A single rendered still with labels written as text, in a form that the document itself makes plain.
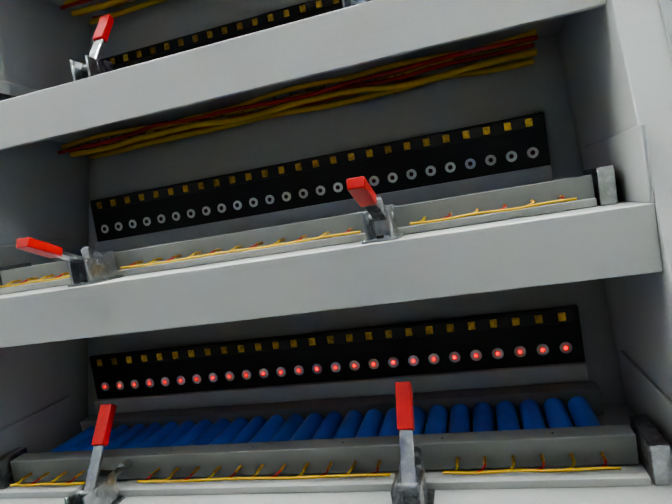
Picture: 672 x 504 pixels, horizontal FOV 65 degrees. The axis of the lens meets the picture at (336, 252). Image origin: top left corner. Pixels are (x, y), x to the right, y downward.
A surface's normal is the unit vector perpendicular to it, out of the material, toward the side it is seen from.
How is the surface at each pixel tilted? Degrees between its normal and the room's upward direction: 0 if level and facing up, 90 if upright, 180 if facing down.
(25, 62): 90
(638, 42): 90
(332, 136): 90
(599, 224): 106
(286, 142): 90
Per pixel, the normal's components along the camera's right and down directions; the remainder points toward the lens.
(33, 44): 0.95, -0.14
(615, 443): -0.25, 0.11
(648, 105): -0.29, -0.16
